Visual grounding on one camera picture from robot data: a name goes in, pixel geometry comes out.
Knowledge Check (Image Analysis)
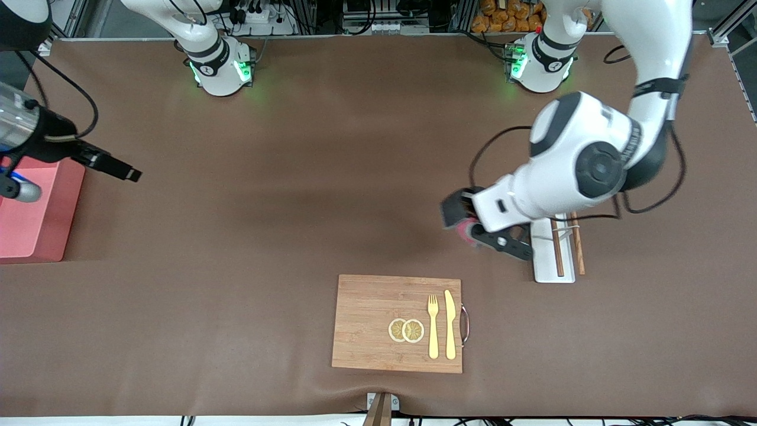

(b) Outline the bamboo cutting board with handle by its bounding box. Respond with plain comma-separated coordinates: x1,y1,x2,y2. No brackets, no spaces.
331,274,471,375

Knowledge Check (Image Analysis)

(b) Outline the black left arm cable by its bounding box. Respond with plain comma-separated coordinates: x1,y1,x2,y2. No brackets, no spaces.
470,44,688,217

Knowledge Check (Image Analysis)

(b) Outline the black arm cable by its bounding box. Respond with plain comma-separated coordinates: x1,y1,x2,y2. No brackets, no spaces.
470,44,688,217
15,50,99,141

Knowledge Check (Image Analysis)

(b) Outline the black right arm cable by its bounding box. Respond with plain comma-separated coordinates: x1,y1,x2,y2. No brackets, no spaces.
15,50,99,141

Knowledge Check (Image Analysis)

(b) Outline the white rectangular tray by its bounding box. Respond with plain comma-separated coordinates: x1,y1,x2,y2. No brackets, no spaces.
530,218,576,284

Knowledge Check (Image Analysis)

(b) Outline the pink plastic box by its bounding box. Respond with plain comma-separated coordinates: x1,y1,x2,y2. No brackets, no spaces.
0,155,86,264

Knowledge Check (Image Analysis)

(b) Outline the wooden post with metal bracket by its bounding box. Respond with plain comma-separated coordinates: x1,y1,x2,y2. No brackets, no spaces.
362,392,400,426

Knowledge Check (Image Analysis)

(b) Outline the orange snack packets pile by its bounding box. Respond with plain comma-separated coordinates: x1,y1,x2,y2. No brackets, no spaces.
471,0,545,33

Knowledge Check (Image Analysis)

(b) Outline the black equipment with white connectors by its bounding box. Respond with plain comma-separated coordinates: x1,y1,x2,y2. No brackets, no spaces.
343,0,432,35

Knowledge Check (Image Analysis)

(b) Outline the gold fork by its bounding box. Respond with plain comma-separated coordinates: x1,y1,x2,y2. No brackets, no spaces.
427,294,440,360

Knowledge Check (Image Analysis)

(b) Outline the white power strip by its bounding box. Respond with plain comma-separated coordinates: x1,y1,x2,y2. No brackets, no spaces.
232,5,296,36

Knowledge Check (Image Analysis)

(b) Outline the gold knife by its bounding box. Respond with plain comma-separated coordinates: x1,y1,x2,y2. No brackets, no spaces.
444,289,457,360

